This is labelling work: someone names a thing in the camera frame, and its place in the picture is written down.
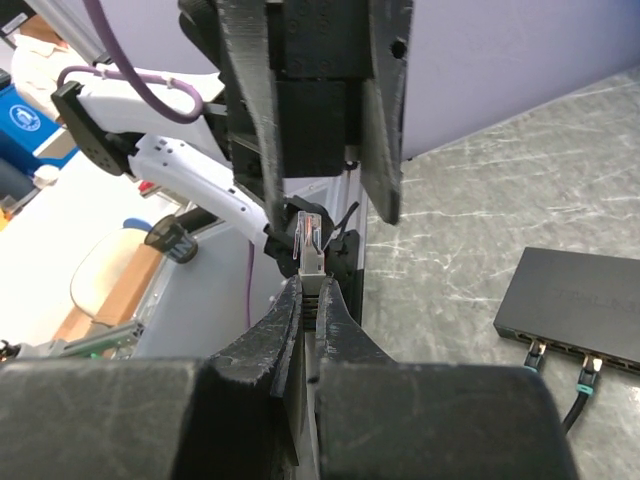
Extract black ethernet cable long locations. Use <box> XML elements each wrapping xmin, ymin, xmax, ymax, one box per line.
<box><xmin>524</xmin><ymin>340</ymin><xmax>546</xmax><ymax>373</ymax></box>

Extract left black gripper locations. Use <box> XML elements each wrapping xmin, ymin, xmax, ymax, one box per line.
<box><xmin>179</xmin><ymin>0</ymin><xmax>413</xmax><ymax>231</ymax></box>

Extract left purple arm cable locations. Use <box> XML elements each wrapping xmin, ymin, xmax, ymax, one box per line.
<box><xmin>57</xmin><ymin>0</ymin><xmax>256</xmax><ymax>331</ymax></box>

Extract blue box outside cell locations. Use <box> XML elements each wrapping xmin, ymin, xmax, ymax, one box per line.
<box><xmin>1</xmin><ymin>84</ymin><xmax>78</xmax><ymax>176</ymax></box>

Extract grey ethernet cable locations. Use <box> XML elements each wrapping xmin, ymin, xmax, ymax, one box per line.
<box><xmin>292</xmin><ymin>210</ymin><xmax>326</xmax><ymax>480</ymax></box>

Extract black cable gold plug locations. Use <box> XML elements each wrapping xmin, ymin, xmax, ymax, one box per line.
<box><xmin>562</xmin><ymin>355</ymin><xmax>603</xmax><ymax>434</ymax></box>

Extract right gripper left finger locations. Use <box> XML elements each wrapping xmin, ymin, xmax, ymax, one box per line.
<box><xmin>1</xmin><ymin>277</ymin><xmax>305</xmax><ymax>479</ymax></box>

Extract white chair outside cell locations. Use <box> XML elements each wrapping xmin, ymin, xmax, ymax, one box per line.
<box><xmin>70</xmin><ymin>218</ymin><xmax>161</xmax><ymax>326</ymax></box>

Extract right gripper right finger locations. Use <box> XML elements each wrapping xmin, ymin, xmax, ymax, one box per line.
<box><xmin>316</xmin><ymin>278</ymin><xmax>578</xmax><ymax>479</ymax></box>

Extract black network switch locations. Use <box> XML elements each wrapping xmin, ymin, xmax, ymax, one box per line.
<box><xmin>493</xmin><ymin>247</ymin><xmax>639</xmax><ymax>375</ymax></box>

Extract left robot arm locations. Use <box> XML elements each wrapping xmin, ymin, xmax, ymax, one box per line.
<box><xmin>53</xmin><ymin>1</ymin><xmax>414</xmax><ymax>275</ymax></box>

